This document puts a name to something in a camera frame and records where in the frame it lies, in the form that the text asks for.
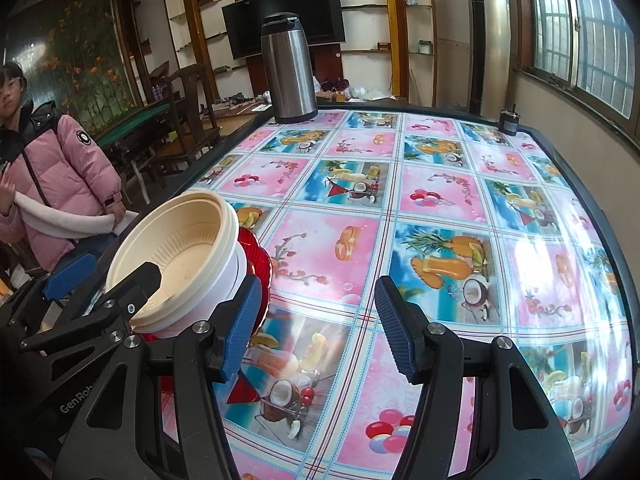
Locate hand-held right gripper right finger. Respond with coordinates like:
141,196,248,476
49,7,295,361
375,276,581,480

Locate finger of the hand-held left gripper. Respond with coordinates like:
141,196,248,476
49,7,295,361
20,262,163,356
0,252,97,331

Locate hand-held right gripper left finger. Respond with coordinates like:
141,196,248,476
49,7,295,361
52,276,263,480

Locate deep red glass plate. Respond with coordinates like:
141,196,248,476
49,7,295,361
247,252,274,341

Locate cream plastic colander bowl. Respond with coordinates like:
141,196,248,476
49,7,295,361
127,200,239,322
106,190,236,311

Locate white paper bowl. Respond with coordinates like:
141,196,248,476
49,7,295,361
145,247,249,337

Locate red glass plate with sticker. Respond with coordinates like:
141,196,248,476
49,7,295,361
237,227,267,286

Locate colourful fruit print tablecloth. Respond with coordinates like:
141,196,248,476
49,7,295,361
160,107,640,480

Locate green top table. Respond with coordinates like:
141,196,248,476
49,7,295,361
95,99,173,148

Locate dark wooden chair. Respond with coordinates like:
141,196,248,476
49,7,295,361
165,64,222,161

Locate small black cup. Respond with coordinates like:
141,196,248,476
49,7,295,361
499,105,521,136

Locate stainless steel thermos jug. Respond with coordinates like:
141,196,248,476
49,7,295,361
261,12,319,124

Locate gold tower air conditioner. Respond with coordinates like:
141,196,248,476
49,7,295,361
464,0,513,116

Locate black flat television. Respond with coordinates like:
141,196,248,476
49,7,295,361
221,0,347,60

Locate barred window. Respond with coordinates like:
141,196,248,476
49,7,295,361
525,0,640,121

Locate orange flower wall painting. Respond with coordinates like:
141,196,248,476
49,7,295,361
5,0,141,131

